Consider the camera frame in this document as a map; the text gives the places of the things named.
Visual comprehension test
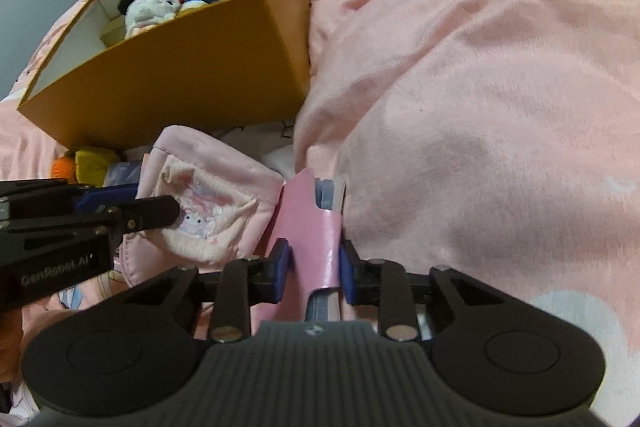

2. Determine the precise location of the pink mini backpack pouch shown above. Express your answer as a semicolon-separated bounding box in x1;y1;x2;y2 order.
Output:
119;126;285;286

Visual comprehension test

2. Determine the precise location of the white seal plush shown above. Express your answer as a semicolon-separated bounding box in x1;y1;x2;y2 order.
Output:
117;0;181;39

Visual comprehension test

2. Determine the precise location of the orange cardboard box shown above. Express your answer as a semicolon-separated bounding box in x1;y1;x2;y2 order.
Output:
18;0;310;150

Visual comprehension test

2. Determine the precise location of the orange yellow knitted toy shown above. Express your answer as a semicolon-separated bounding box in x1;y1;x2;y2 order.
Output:
50;146;122;187

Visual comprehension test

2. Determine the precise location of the pink sleeved small box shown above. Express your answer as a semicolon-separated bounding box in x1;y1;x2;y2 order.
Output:
252;169;342;329

